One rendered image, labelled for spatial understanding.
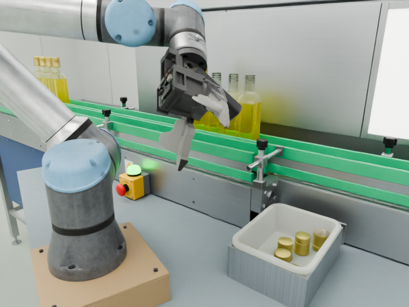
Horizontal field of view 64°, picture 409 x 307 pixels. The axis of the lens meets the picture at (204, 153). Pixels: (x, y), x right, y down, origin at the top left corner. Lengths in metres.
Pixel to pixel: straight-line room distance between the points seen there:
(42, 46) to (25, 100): 6.36
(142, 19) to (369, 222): 0.66
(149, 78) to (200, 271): 0.91
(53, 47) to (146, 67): 5.80
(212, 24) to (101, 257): 0.85
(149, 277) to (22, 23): 0.48
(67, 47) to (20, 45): 0.89
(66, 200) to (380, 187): 0.67
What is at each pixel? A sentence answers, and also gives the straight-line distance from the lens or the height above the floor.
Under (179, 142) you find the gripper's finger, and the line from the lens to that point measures 0.60.
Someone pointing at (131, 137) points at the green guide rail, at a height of 0.92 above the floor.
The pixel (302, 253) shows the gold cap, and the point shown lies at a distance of 0.80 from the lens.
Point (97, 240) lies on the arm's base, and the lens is 0.65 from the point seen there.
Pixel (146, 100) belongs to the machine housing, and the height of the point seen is 0.99.
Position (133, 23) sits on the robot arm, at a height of 1.26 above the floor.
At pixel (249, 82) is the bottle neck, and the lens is 0.94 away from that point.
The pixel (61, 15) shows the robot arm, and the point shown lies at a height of 1.27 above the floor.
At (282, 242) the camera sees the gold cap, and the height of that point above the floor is 0.81.
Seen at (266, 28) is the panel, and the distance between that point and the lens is 1.07.
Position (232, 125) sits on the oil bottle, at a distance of 0.98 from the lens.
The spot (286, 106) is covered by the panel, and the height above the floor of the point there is 1.04.
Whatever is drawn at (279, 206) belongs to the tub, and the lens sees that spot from 0.85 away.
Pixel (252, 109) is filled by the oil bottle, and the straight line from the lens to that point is 0.93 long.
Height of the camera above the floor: 1.23
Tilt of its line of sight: 19 degrees down
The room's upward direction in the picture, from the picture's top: straight up
